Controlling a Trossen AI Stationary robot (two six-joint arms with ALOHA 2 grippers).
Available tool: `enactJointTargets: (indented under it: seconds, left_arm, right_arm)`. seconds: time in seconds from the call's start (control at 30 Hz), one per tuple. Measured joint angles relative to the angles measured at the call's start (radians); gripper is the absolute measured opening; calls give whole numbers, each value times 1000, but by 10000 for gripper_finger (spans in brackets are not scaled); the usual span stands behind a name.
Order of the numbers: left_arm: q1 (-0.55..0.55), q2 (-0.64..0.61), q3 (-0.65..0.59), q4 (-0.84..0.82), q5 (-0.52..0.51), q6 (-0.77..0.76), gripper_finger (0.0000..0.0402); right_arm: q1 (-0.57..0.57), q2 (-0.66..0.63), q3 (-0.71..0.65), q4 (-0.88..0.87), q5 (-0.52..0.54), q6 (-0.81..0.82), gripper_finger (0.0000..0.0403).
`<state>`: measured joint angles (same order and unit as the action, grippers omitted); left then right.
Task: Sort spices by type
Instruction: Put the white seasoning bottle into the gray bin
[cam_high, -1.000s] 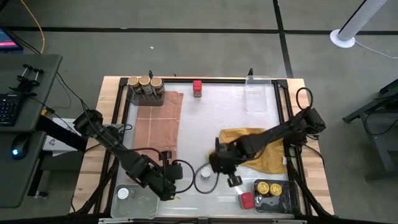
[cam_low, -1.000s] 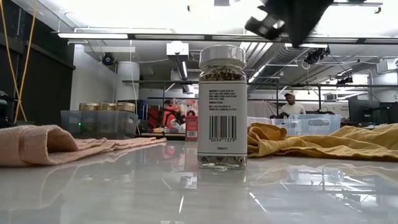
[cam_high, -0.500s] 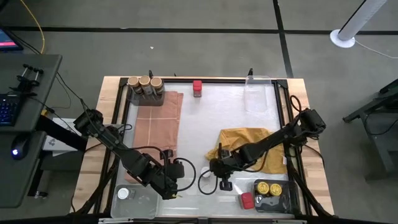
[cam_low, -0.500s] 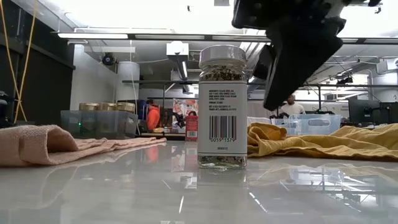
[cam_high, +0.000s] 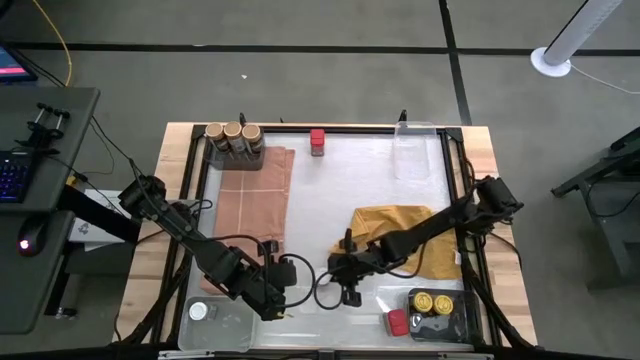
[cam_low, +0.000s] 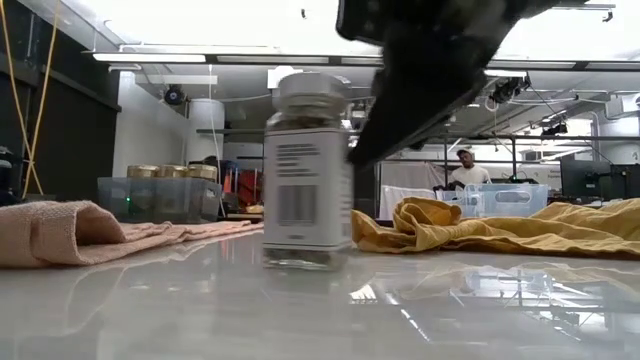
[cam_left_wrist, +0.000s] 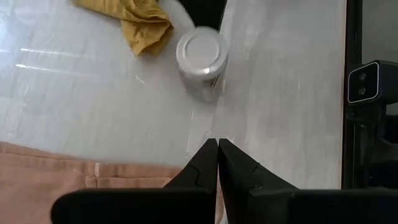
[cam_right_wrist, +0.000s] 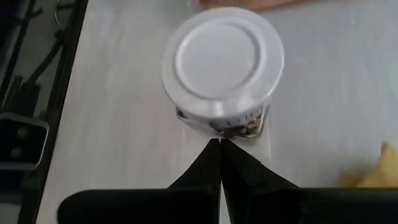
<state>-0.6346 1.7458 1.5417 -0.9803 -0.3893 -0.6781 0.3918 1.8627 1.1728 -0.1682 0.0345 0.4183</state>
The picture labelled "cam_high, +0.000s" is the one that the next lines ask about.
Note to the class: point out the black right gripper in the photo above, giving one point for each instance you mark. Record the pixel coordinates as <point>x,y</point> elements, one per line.
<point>367,262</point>

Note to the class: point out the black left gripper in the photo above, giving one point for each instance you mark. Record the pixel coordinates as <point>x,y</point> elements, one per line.
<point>265,280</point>

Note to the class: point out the red lid spice tin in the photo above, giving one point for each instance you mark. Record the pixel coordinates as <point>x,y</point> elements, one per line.
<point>317,142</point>
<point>398,322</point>

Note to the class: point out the white lid spice jar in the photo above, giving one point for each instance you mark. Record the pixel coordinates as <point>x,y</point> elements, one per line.
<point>198,311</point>

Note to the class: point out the yellow lid spice jar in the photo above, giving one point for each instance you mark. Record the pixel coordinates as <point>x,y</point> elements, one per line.
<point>423,301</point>
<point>443,304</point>

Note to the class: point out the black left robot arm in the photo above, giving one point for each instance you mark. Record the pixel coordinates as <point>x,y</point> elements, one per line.
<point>170,220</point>

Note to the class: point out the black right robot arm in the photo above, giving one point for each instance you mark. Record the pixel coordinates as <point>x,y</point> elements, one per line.
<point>440,220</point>

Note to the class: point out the wide clear plastic bin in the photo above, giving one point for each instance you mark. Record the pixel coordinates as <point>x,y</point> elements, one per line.
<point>225,330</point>

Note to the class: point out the clear plastic table sheet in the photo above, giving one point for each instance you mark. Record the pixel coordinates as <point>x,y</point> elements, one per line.
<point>325,200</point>

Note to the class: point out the mustard yellow cloth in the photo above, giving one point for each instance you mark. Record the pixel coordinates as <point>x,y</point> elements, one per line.
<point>440,260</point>

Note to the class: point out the black plastic tray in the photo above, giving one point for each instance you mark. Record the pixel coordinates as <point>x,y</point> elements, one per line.
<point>440,327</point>

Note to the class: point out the pink cloth with white lines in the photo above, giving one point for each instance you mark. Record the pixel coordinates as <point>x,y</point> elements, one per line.
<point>255,200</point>

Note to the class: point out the narrow clear plastic bin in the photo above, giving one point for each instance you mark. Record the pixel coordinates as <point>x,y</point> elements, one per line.
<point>412,160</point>

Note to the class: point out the dark translucent plastic bin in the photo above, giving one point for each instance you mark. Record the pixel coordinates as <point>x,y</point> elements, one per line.
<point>235,164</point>

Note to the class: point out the white printed box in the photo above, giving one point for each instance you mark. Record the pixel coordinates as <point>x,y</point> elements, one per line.
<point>95,235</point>

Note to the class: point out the dark grey computer desk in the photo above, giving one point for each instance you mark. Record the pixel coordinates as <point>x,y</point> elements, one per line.
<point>30,280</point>

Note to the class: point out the black computer mouse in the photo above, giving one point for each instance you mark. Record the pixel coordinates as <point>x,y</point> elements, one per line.
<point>32,235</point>

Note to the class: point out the dark grey metal cart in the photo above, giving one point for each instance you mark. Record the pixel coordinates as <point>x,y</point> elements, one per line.
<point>620,235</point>

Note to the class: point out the backlit black keyboard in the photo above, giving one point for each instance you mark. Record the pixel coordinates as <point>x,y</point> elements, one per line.
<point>12,175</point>

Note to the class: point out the white pole with round base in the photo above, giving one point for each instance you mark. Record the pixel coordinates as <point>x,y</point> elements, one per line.
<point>575,35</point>

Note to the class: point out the computer monitor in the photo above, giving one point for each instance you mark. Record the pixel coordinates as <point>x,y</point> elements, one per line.
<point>12,65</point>

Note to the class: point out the black aluminium table frame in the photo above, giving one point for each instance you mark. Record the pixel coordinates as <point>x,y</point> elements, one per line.
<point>452,134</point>

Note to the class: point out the black desk clamp bracket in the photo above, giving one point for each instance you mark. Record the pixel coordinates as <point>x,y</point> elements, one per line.
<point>42,125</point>

